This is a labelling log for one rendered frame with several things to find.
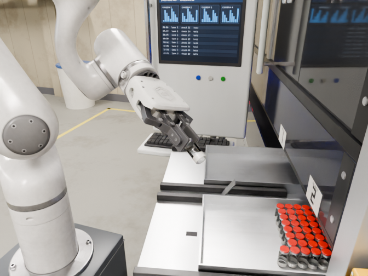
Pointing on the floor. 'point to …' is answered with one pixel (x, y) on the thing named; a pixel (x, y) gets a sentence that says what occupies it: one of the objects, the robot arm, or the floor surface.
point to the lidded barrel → (73, 92)
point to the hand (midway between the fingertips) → (184, 138)
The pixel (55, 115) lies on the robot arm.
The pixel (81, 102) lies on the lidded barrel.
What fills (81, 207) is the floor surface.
